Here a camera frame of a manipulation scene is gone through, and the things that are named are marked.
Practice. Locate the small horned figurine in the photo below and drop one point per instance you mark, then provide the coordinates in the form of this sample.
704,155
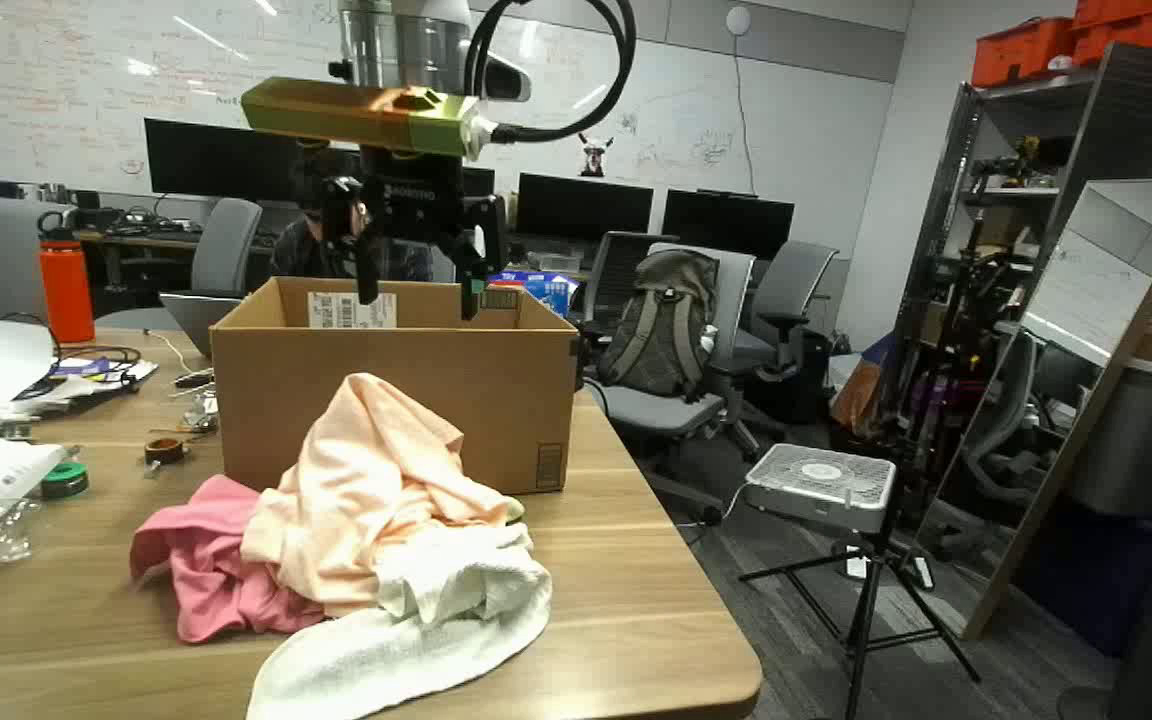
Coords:
595,155

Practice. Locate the white panel wood frame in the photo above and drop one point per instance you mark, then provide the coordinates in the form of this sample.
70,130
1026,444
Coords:
1110,264

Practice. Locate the orange water bottle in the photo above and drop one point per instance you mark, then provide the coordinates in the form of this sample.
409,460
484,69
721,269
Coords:
65,294

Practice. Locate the grey office chair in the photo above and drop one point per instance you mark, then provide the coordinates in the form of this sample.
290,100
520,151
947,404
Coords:
225,244
660,404
788,304

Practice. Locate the brown cardboard box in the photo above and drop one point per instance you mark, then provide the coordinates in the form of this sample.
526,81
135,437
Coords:
470,387

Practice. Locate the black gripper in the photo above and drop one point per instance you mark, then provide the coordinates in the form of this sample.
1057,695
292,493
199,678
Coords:
418,194

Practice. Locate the pink cloth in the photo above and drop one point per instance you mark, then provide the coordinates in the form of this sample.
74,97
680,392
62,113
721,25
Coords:
209,563

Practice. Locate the grey backpack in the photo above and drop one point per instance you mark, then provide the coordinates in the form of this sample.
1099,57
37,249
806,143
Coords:
660,327

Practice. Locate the white towel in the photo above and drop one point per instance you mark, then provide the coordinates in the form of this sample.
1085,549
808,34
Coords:
376,652

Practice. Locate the green tape roll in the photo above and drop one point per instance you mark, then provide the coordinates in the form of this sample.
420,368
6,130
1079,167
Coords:
65,477

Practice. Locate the metal shelf unit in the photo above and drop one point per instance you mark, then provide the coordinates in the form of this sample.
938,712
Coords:
990,202

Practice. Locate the orange storage bin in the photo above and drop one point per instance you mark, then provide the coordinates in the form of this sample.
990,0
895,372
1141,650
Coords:
1141,25
1021,48

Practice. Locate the white perforated square device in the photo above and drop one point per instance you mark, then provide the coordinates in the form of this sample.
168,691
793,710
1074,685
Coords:
821,481

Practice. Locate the grey trash bin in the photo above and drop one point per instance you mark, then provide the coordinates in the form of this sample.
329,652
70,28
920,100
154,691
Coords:
1141,440

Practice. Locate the blue cardboard box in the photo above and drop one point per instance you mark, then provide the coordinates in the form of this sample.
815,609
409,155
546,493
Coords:
543,290

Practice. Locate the peach cloth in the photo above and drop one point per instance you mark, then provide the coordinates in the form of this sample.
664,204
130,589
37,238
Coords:
361,493

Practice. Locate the black monitor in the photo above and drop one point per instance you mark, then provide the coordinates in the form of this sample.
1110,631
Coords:
480,183
583,204
730,220
216,157

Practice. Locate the brown tape roll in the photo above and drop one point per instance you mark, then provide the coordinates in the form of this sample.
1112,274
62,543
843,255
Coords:
166,451

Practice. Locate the black tripod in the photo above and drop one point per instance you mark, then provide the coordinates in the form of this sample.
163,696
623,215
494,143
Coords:
868,585

